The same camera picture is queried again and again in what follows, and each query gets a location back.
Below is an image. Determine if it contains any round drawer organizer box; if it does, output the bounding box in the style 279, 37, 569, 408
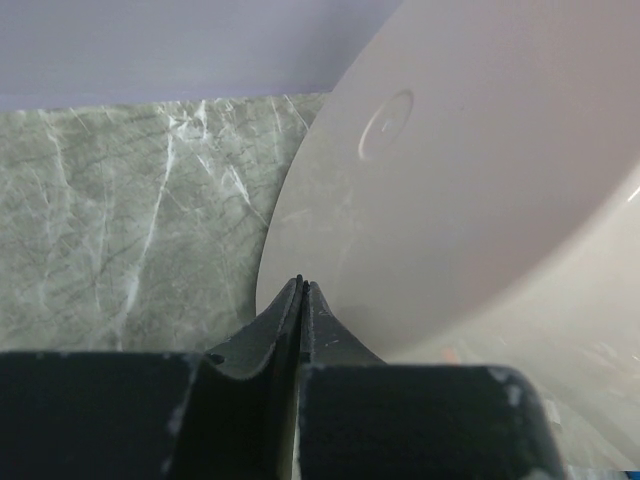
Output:
255, 1, 639, 354

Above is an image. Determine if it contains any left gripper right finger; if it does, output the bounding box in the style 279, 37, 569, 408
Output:
298, 283, 565, 479

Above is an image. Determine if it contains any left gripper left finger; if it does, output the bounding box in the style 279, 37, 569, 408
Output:
160, 276, 303, 479

